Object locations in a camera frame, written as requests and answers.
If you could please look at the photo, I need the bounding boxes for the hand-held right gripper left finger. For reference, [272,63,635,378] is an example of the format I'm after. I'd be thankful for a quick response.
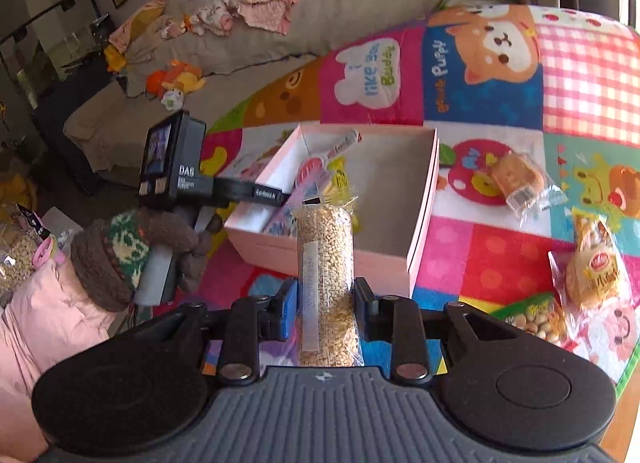
[165,279,300,386]

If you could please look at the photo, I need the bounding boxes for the orange plush toy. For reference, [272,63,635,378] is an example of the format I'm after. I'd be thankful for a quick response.
[145,60,207,98]

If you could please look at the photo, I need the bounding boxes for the colourful cartoon play mat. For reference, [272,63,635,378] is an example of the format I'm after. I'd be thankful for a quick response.
[197,3,640,399]

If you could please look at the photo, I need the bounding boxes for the pink cardboard box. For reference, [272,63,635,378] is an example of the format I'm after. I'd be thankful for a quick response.
[224,124,441,299]

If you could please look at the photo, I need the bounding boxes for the clear pastry packet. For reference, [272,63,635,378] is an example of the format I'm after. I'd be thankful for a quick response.
[487,152,568,228]

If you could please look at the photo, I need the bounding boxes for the pink folded cloth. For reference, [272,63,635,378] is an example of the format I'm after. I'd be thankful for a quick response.
[107,0,168,56]

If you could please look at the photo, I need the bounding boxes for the yellow plush toy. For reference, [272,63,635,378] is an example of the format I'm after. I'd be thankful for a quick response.
[104,45,128,74]

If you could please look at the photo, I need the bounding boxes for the sandwich cracker packet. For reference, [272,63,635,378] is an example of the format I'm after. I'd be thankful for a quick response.
[262,182,326,240]

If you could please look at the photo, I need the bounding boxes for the red white snack packet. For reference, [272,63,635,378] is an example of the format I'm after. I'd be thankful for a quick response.
[294,129,363,190]

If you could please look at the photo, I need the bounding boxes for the clear bag of grains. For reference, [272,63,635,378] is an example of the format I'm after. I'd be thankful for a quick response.
[0,203,61,299]

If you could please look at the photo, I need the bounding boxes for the beige sofa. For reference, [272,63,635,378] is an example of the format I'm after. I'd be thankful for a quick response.
[62,0,466,178]

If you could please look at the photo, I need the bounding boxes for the pink baby clothes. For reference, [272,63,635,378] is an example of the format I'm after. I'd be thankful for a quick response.
[235,0,321,34]

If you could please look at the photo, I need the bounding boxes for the clear puffed grain packet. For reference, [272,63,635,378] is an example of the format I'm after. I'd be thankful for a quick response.
[290,195,366,369]

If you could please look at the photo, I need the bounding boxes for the glass tank black frame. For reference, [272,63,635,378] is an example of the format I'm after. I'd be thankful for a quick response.
[0,0,113,108]

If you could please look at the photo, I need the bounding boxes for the person's left hand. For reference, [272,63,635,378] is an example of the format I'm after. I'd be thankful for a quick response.
[70,208,217,314]

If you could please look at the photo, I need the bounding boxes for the black cabinet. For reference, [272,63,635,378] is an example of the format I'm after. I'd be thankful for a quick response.
[30,73,131,196]

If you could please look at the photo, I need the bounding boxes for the green biscuit packet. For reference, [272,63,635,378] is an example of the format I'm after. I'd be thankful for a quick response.
[490,292,571,349]

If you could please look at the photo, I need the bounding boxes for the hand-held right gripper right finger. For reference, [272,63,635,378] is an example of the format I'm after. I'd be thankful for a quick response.
[352,278,533,383]

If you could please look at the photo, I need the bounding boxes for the floral baby clothes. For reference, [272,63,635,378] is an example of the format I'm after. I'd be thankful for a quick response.
[182,0,241,38]

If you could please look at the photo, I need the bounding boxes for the yellow snack bar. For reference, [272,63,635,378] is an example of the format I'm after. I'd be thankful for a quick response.
[325,157,353,196]

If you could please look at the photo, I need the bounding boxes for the round bun packet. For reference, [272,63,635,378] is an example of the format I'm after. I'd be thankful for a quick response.
[547,215,635,318]

